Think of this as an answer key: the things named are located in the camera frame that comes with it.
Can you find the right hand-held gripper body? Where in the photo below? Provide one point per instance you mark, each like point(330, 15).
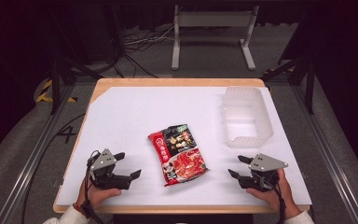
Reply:
point(262, 174)

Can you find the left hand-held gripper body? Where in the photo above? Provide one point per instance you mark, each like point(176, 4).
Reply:
point(108, 179)

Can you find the translucent white plastic container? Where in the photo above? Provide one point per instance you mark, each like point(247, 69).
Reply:
point(247, 116)

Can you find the red and black food packet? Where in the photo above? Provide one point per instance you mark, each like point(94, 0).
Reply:
point(179, 155)

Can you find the person's left hand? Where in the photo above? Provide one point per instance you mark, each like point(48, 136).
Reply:
point(98, 195)

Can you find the person's right hand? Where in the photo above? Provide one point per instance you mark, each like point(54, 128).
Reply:
point(275, 196)

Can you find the red and black wristband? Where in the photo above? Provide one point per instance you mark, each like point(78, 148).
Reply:
point(80, 209)

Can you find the white table mat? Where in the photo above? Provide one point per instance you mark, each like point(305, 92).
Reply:
point(155, 115)

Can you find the yellow and black floor tape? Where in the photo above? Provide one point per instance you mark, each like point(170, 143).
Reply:
point(46, 93)

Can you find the black metal stand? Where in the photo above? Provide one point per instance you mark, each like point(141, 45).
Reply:
point(59, 71)
point(304, 71)

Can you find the white metal stand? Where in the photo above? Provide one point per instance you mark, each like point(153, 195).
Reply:
point(214, 20)

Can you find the aluminium rail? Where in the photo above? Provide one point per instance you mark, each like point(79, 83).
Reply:
point(326, 155)
point(34, 155)

